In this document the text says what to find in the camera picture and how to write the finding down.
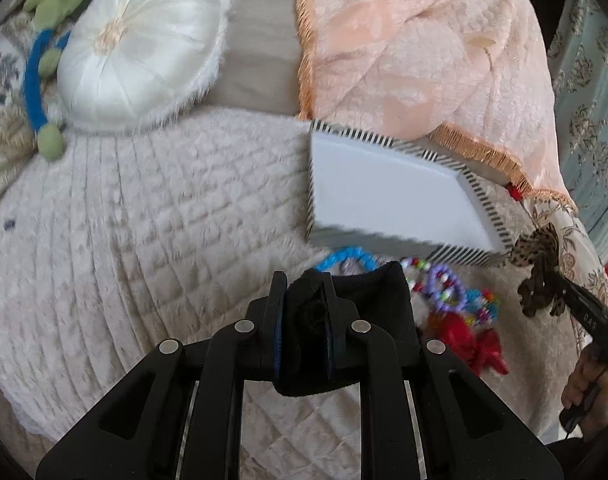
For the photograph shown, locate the person's right hand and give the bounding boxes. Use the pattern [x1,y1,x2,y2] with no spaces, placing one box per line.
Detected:
[561,344,608,427]

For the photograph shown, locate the white round satin pillow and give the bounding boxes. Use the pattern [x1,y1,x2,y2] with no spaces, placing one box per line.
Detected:
[56,0,233,134]

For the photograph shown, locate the red fabric bow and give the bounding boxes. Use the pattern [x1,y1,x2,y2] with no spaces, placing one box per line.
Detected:
[428,310,510,377]

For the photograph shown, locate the colourful flower bead bracelet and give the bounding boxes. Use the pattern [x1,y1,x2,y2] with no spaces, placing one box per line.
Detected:
[462,289,503,324]

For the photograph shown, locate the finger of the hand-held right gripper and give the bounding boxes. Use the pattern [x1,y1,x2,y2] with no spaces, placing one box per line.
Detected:
[548,269,608,337]

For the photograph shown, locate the blue fuzzy ring with pompoms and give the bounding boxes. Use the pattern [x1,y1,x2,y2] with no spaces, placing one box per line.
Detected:
[23,29,73,162]

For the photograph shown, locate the leopard print bow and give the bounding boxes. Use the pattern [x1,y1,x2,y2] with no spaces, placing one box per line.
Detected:
[508,222,560,269]

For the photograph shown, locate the brown scrunchie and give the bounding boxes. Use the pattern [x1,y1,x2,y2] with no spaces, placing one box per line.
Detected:
[516,260,568,318]

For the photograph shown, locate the peach fringed blanket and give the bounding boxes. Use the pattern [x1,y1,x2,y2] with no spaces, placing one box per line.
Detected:
[295,0,579,212]

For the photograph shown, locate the cream quilted blanket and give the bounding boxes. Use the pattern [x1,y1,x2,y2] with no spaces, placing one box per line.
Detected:
[0,107,608,442]

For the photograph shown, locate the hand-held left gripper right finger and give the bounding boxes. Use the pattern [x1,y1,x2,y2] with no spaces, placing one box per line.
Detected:
[320,277,564,480]

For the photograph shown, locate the beige floral bedspread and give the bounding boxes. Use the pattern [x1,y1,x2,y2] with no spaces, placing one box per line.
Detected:
[524,199,608,313]

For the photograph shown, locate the white box with striped rim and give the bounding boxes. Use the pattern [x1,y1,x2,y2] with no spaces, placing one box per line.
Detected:
[306,120,513,267]

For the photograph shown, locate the floral embroidered cushion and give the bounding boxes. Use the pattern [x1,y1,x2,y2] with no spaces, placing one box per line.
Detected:
[0,10,61,213]

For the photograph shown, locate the beige upholstered cushion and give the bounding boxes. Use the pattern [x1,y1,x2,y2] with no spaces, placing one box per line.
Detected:
[196,0,312,118]

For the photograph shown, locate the pale blue floral curtain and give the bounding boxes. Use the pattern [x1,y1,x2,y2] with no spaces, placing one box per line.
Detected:
[548,0,608,257]

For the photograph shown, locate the multicolour bead bracelet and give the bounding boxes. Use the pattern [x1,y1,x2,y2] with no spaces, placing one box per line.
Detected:
[401,256,435,294]

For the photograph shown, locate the blue bead bracelet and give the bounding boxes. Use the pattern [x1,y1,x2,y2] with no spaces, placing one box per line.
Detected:
[315,246,385,274]

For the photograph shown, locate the purple bead bracelet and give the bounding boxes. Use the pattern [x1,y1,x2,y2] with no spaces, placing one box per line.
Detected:
[424,265,468,312]

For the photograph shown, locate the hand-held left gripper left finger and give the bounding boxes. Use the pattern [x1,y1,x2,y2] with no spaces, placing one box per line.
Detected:
[36,271,289,480]

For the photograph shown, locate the black cloth headband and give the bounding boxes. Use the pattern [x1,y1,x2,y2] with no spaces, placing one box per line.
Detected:
[274,260,421,399]

